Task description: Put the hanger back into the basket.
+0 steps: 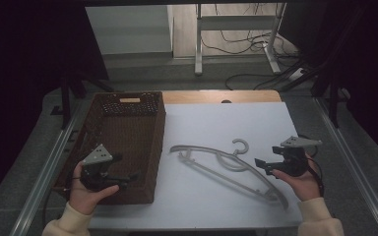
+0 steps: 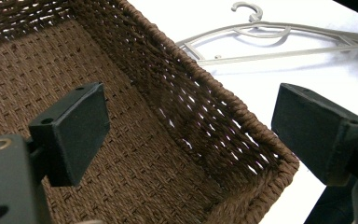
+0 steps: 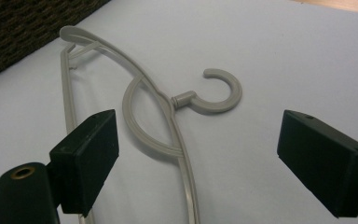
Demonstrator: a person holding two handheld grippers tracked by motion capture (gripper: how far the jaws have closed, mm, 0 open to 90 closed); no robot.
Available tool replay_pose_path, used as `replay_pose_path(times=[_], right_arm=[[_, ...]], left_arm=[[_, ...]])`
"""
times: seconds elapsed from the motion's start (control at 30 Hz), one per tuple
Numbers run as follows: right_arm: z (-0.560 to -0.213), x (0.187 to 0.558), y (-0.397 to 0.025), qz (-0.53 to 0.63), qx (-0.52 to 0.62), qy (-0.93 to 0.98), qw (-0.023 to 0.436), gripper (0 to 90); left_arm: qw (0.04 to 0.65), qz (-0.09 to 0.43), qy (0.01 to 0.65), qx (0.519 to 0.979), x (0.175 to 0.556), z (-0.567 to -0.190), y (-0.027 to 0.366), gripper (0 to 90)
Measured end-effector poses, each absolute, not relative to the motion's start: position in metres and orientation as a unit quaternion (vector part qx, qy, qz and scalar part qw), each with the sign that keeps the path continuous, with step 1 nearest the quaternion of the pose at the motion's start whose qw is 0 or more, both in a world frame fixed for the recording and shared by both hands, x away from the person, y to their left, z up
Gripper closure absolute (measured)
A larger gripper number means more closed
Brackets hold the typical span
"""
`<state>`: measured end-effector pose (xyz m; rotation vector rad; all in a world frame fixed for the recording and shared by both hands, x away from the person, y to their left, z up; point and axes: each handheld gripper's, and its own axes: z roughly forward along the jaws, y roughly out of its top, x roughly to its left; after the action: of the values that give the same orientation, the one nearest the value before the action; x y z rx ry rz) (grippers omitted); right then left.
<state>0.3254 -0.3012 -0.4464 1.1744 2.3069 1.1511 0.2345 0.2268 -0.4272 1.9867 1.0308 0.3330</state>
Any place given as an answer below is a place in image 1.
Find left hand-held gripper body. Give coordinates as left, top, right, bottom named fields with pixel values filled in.
left=79, top=143, right=114, bottom=193

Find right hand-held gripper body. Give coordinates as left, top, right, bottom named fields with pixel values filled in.
left=271, top=136, right=323, bottom=178

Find brown wicker basket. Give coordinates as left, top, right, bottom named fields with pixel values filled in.
left=52, top=90, right=167, bottom=207

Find grey plastic clothes hanger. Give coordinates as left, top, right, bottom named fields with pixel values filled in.
left=169, top=138, right=290, bottom=211

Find person's right hand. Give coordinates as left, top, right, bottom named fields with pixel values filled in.
left=271, top=159, right=323, bottom=203

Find person's left hand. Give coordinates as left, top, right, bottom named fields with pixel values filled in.
left=68, top=160, right=121, bottom=216

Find black metal stand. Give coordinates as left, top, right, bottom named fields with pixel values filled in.
left=310, top=62, right=350, bottom=129
left=49, top=70, right=114, bottom=130

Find white table sheet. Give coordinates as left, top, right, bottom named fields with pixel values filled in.
left=89, top=101, right=305, bottom=231

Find white power strip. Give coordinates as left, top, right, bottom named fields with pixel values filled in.
left=287, top=67, right=307, bottom=82

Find dark curtain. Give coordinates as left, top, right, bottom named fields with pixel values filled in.
left=0, top=0, right=110, bottom=210
left=280, top=0, right=378, bottom=170

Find white cabinet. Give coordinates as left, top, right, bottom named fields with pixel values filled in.
left=85, top=4, right=175, bottom=55

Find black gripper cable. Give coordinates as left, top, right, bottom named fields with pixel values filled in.
left=296, top=133, right=325, bottom=199

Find aluminium rail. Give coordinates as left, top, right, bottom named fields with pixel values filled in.
left=313, top=97, right=378, bottom=236
left=9, top=106, right=84, bottom=236

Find black floor cables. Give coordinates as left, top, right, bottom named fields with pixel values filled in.
left=199, top=3, right=313, bottom=91

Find white desk frame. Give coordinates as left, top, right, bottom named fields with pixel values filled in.
left=194, top=3, right=287, bottom=77

